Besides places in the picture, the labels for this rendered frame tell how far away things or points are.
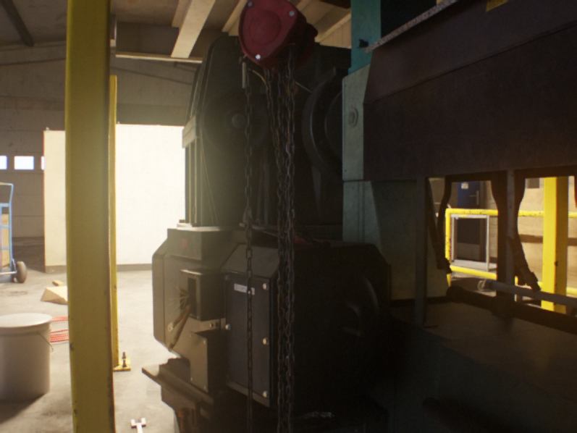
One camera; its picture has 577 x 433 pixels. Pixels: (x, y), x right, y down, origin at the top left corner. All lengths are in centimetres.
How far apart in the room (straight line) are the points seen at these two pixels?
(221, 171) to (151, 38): 128
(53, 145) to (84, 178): 611
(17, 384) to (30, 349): 18
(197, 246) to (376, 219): 65
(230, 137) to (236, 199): 29
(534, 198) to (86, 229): 414
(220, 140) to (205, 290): 84
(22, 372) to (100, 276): 150
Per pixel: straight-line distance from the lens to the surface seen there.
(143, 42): 319
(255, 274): 126
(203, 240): 150
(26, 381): 272
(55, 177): 732
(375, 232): 178
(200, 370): 145
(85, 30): 131
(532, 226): 477
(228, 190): 217
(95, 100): 127
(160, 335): 183
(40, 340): 269
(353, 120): 193
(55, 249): 734
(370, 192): 181
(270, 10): 117
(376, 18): 190
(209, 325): 149
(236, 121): 201
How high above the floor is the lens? 96
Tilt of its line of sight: 2 degrees down
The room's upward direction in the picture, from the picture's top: straight up
